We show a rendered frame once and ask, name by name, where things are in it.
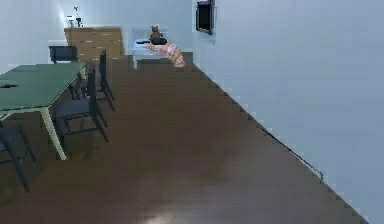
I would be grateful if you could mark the brown teddy bear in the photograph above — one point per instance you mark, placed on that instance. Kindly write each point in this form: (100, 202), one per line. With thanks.
(155, 33)

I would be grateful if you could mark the small black flat object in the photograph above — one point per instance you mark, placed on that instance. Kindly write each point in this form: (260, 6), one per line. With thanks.
(8, 86)

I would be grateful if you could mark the black round cushion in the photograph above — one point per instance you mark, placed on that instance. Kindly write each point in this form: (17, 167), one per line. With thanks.
(158, 41)

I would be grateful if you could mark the black framed wall picture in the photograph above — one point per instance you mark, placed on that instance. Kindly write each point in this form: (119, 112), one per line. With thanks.
(204, 16)

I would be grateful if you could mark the orange patterned blanket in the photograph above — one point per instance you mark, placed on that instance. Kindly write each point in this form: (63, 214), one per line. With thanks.
(171, 52)

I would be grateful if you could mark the black dining chair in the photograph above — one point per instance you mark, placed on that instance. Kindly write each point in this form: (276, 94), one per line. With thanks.
(63, 53)
(102, 76)
(13, 146)
(80, 106)

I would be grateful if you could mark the green top white-legged table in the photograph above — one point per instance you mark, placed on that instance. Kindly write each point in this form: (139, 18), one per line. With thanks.
(36, 85)

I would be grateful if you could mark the white bed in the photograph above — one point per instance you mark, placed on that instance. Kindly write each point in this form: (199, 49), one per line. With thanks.
(141, 51)

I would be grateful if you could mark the wooden chest of drawers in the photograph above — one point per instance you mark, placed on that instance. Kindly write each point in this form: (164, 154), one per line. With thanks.
(95, 41)

